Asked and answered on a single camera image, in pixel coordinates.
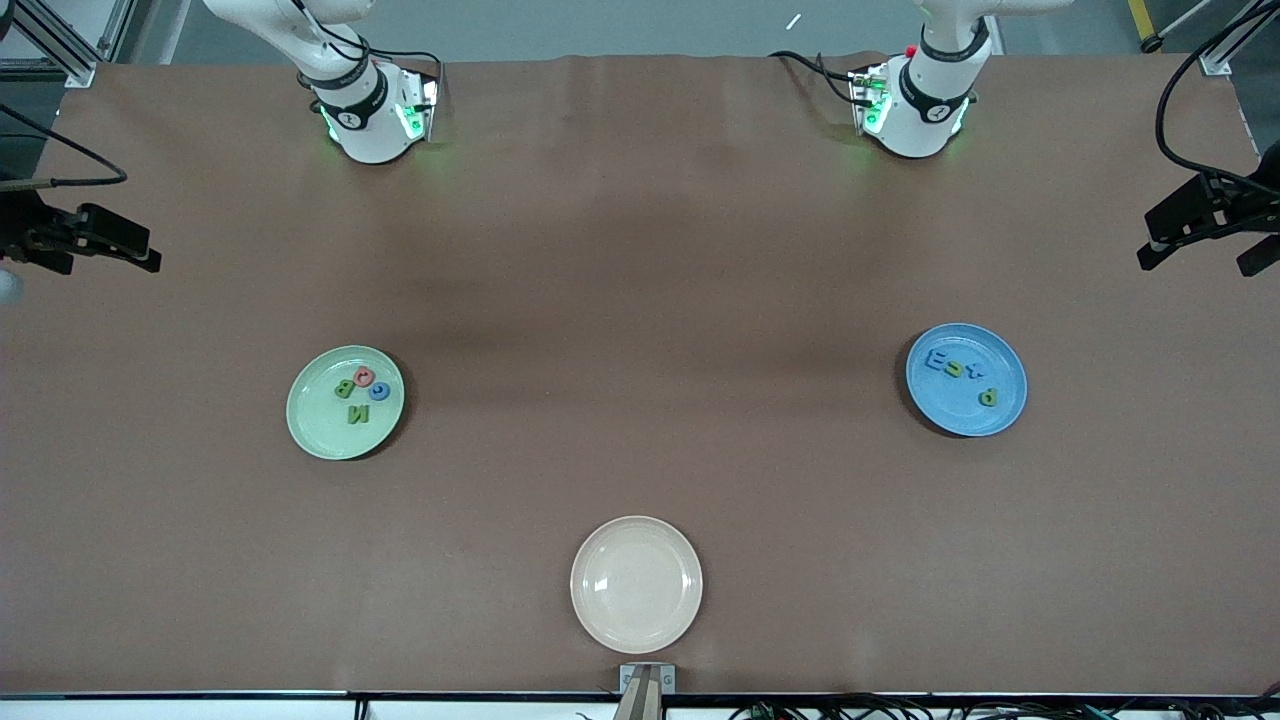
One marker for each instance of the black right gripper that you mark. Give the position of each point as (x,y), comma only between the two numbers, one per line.
(22,232)

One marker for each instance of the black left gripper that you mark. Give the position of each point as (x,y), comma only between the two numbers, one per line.
(1226,201)

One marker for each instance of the green foam letter p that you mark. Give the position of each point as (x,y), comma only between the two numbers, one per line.
(988,398)

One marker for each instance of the pink foam letter Q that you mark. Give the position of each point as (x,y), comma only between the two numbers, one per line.
(358,378)

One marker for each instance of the blue foam letter m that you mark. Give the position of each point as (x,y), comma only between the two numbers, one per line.
(935,363)

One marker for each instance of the green foam letter N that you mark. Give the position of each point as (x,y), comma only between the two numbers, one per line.
(358,413)

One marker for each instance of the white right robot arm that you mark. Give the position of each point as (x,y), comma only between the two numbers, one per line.
(365,120)

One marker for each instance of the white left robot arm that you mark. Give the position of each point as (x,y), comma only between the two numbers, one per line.
(930,110)

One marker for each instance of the yellow pole black foot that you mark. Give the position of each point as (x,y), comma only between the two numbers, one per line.
(1140,15)

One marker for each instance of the light green plate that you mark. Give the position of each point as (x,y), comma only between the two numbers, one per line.
(320,430)

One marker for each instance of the blue plate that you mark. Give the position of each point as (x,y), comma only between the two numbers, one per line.
(960,410)

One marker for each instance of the metal base box green light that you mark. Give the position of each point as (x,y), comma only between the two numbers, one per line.
(862,100)
(425,105)

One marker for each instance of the brown table cover sheet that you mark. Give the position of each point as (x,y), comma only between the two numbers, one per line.
(640,250)

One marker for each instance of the cream white plate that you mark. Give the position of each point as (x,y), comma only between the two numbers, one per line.
(636,585)

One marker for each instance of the aluminium frame profile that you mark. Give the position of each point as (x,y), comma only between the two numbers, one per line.
(75,70)
(1215,60)

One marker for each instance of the white table edge rail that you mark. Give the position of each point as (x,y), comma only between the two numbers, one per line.
(200,708)

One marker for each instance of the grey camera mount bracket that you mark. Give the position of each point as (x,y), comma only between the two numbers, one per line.
(647,685)

